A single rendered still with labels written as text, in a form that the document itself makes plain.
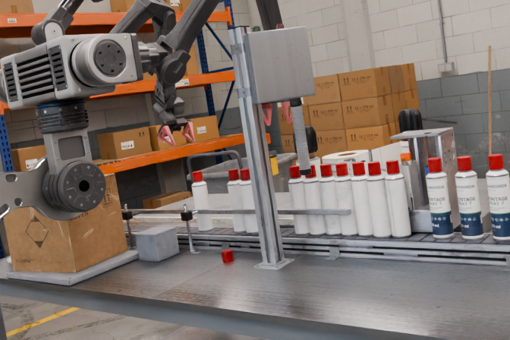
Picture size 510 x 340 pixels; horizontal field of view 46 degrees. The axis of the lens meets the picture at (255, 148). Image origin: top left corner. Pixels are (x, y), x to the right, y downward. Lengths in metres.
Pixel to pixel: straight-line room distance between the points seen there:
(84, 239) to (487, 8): 5.04
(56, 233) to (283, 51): 0.91
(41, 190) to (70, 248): 0.25
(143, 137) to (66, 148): 4.21
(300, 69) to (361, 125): 3.71
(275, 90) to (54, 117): 0.60
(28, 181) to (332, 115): 4.00
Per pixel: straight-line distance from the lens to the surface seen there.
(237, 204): 1.94
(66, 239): 1.97
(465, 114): 6.49
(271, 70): 1.62
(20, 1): 5.53
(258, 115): 1.67
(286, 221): 1.89
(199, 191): 2.03
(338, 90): 5.42
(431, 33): 6.60
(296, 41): 1.66
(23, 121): 6.21
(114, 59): 1.53
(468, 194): 1.55
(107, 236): 2.07
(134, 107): 6.83
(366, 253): 1.68
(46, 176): 1.78
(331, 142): 5.52
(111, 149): 5.86
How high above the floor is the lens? 1.31
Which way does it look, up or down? 5 degrees down
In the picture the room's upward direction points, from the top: 9 degrees counter-clockwise
